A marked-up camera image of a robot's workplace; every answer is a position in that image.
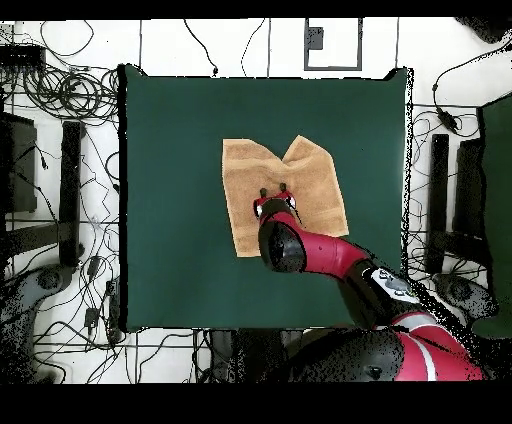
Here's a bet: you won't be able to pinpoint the dark green cloth cover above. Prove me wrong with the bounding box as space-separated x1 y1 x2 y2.
473 92 512 339

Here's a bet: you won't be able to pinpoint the black horizontal beam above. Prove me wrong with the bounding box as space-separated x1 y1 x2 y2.
429 229 491 267
3 221 75 257

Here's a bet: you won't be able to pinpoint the dark green table cloth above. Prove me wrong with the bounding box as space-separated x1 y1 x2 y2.
117 63 415 333

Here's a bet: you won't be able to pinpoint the black square cabinet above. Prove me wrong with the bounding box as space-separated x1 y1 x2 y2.
0 111 38 215

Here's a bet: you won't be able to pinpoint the coiled black cables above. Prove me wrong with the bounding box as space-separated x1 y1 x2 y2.
21 65 120 123

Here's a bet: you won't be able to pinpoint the grey square frame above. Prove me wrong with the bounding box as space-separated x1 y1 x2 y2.
303 17 364 72

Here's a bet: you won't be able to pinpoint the black upright bar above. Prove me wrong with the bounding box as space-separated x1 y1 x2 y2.
425 133 450 275
58 119 86 268

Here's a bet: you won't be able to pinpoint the black cable with adapter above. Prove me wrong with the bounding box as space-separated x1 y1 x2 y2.
431 39 512 135

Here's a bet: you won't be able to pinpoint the tan terry towel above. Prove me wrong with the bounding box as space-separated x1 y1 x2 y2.
221 134 350 258

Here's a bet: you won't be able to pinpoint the black power strip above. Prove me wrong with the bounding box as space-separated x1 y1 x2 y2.
106 279 126 345

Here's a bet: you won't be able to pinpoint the black switch box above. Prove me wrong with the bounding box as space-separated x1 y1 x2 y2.
0 43 47 69

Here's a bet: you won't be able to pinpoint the dark grey stand base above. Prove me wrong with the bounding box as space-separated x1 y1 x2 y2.
0 265 75 325
433 273 501 323

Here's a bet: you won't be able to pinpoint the black flat panel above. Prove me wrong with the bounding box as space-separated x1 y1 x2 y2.
453 137 487 241

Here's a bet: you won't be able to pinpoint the dark rounded object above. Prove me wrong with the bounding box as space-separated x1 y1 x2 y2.
455 16 512 44

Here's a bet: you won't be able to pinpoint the small dark grey square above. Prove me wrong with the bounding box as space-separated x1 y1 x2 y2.
305 26 324 51

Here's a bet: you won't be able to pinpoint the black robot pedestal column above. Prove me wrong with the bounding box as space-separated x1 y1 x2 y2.
207 329 305 383

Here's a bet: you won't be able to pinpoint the black cable with plug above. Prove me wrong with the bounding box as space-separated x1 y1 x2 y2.
183 18 220 77

